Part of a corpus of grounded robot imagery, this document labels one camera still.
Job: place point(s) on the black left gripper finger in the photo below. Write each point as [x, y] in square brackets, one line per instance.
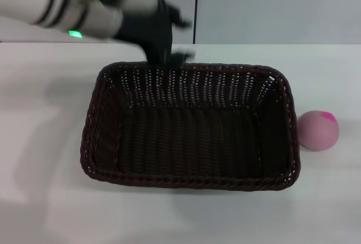
[180, 18]
[179, 57]

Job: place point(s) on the pink round ball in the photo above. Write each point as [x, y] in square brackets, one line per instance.
[318, 132]

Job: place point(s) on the black vertical wall strip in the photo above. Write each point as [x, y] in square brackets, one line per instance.
[196, 6]

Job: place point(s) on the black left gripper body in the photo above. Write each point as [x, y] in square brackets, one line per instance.
[153, 35]

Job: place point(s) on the dark woven rectangular basket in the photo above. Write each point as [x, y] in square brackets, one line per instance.
[186, 139]

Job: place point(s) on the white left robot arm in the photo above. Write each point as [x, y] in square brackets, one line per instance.
[56, 4]

